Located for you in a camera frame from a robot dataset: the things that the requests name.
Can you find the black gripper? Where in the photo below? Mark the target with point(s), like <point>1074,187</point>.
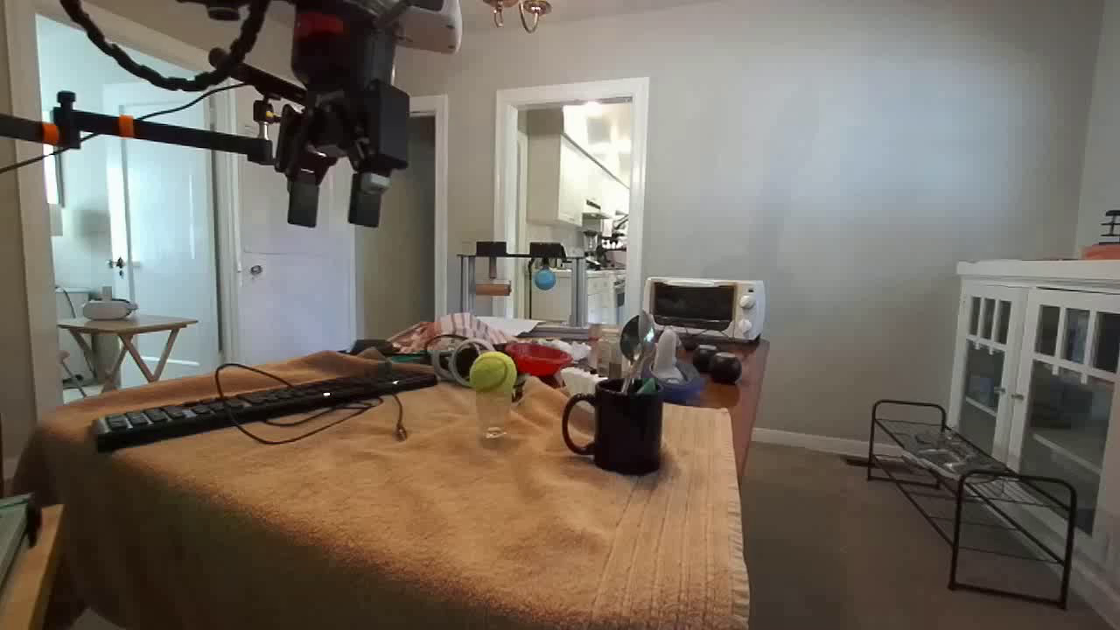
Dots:
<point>352,123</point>

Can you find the silver spoon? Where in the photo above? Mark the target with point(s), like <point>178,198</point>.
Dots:
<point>637,338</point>

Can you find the black ceramic mug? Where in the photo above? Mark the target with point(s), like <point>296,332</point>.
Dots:
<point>629,430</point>

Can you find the yellow-green tennis ball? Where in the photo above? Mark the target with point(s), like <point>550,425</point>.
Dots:
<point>493,374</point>

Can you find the black keyboard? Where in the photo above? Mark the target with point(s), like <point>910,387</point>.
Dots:
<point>233,408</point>

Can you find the wooden folding side table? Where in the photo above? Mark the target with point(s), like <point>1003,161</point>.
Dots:
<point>125,338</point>

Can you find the red plastic bowl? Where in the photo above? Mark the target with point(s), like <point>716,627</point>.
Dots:
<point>541,359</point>

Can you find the ceiling chandelier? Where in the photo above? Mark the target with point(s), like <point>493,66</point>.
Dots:
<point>521,11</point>

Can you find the clear glass cup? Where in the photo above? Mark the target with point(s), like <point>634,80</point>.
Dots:
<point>494,417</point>

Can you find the tan terry towel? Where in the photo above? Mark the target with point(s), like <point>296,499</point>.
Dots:
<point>408,527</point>

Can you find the white toaster oven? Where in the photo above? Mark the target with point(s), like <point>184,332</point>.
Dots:
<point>702,306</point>

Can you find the black round ball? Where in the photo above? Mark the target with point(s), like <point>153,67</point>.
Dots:
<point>706,356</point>
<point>727,369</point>

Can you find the brown wooden table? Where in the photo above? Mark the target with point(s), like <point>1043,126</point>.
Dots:
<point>746,398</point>

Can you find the white glass-door cabinet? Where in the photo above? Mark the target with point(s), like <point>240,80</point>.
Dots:
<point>1039,374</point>

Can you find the black bar camera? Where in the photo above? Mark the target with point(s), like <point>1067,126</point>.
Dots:
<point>251,73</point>

